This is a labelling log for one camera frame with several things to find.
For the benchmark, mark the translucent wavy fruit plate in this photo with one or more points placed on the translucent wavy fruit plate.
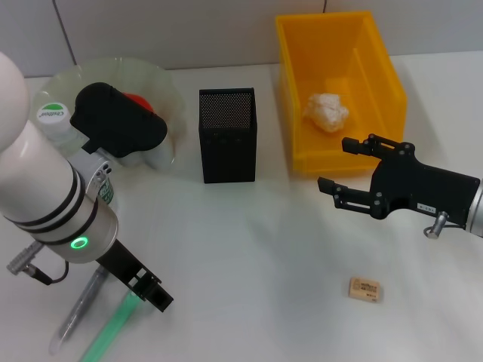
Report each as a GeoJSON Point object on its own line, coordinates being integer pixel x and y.
{"type": "Point", "coordinates": [151, 75]}

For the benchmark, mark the clear water bottle green label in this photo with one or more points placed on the clear water bottle green label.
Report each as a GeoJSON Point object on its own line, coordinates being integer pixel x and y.
{"type": "Point", "coordinates": [53, 117]}

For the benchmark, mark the white paper ball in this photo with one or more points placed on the white paper ball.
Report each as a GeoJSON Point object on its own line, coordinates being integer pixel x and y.
{"type": "Point", "coordinates": [326, 111]}

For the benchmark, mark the yellow plastic bin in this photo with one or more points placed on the yellow plastic bin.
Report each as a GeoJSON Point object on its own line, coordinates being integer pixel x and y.
{"type": "Point", "coordinates": [332, 49]}

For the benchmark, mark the beige eraser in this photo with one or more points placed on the beige eraser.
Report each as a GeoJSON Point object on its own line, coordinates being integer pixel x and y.
{"type": "Point", "coordinates": [364, 289]}

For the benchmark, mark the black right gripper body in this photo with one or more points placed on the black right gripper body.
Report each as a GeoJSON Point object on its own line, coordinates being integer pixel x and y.
{"type": "Point", "coordinates": [422, 192]}

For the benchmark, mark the silver glitter pen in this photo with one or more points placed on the silver glitter pen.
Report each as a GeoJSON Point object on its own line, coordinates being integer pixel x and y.
{"type": "Point", "coordinates": [79, 309]}

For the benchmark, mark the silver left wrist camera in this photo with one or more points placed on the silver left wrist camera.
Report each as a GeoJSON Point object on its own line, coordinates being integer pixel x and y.
{"type": "Point", "coordinates": [113, 120]}

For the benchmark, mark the black mesh pen holder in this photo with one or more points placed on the black mesh pen holder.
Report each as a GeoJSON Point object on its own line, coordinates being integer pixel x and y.
{"type": "Point", "coordinates": [228, 158]}

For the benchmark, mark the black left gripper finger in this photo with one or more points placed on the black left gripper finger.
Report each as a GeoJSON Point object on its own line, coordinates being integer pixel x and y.
{"type": "Point", "coordinates": [158, 298]}

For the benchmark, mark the red-orange toy orange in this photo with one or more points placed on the red-orange toy orange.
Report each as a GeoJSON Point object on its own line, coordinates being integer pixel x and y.
{"type": "Point", "coordinates": [141, 102]}

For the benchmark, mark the mint green pen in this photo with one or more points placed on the mint green pen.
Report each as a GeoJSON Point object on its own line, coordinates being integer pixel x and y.
{"type": "Point", "coordinates": [102, 339]}

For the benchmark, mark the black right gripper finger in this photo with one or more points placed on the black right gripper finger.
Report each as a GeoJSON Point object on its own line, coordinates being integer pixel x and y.
{"type": "Point", "coordinates": [351, 198]}
{"type": "Point", "coordinates": [370, 145]}

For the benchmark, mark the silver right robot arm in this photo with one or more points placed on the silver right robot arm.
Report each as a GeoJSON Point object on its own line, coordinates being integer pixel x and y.
{"type": "Point", "coordinates": [477, 211]}

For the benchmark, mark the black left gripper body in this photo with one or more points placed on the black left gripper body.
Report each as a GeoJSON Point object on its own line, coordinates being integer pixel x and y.
{"type": "Point", "coordinates": [122, 264]}

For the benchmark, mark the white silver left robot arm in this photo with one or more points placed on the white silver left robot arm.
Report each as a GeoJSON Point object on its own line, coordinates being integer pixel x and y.
{"type": "Point", "coordinates": [34, 181]}

